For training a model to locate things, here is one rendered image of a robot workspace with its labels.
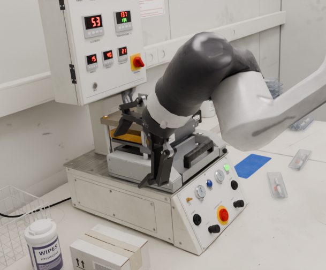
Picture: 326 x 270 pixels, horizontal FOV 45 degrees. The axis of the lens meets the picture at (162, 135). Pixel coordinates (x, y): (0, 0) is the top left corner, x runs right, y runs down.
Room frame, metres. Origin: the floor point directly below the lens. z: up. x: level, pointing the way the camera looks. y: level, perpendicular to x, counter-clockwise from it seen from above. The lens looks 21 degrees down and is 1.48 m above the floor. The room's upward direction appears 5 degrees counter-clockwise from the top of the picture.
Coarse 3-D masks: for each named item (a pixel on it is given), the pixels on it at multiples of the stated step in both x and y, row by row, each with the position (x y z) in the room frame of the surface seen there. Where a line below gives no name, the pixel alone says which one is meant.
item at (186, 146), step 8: (192, 136) 1.21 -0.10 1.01; (184, 144) 1.16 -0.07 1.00; (192, 144) 1.20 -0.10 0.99; (200, 144) 1.24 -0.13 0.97; (184, 152) 1.16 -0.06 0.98; (208, 152) 1.16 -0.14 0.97; (216, 152) 1.19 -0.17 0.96; (176, 160) 1.12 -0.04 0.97; (200, 160) 1.11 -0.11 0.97; (208, 160) 1.14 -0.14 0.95; (176, 168) 1.06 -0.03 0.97; (184, 168) 1.06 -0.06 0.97; (192, 168) 1.07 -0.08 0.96; (200, 168) 1.10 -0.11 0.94; (184, 176) 1.03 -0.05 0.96
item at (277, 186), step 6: (270, 174) 1.36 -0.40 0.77; (276, 174) 1.35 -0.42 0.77; (270, 180) 1.31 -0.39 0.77; (276, 180) 1.31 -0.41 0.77; (282, 180) 1.30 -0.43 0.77; (270, 186) 1.26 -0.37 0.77; (276, 186) 1.26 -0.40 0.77; (282, 186) 1.25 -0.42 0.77; (276, 192) 1.22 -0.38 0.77; (282, 192) 1.21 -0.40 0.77
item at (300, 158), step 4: (300, 152) 1.54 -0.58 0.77; (304, 152) 1.53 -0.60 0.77; (308, 152) 1.53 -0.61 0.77; (296, 156) 1.50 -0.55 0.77; (300, 156) 1.49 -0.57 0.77; (304, 156) 1.49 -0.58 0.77; (308, 156) 1.49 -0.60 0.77; (292, 160) 1.46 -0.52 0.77; (296, 160) 1.46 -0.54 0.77; (300, 160) 1.46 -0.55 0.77; (304, 160) 1.45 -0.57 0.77; (292, 164) 1.42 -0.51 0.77; (296, 164) 1.42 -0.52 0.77; (300, 164) 1.42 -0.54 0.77
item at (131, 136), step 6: (114, 132) 1.19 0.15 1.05; (126, 132) 1.17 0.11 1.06; (132, 132) 1.16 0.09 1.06; (138, 132) 1.16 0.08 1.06; (114, 138) 1.20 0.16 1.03; (120, 138) 1.18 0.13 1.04; (126, 138) 1.16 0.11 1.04; (132, 138) 1.15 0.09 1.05; (138, 138) 1.13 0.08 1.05; (126, 144) 1.16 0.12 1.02; (132, 144) 1.15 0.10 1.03; (138, 144) 1.13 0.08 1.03
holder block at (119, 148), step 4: (180, 140) 1.22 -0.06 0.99; (184, 140) 1.24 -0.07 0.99; (124, 144) 1.23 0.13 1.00; (176, 144) 1.20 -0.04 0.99; (116, 148) 1.20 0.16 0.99; (120, 148) 1.20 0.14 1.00; (124, 148) 1.19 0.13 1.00; (128, 148) 1.23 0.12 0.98; (132, 148) 1.22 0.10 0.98; (136, 148) 1.18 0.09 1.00; (128, 152) 1.16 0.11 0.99; (132, 152) 1.16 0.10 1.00; (136, 152) 1.15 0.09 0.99
